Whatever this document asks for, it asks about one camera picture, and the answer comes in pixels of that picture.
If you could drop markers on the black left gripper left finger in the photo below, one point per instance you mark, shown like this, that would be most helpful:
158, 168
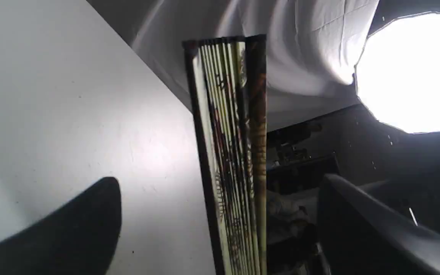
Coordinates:
79, 238

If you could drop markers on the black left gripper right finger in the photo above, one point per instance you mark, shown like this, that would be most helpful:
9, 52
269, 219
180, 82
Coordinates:
360, 235

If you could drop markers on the painted folding paper fan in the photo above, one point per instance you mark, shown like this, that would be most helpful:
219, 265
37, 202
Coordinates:
227, 79

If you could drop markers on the bright studio softbox light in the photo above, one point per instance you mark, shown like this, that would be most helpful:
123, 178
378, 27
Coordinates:
398, 74

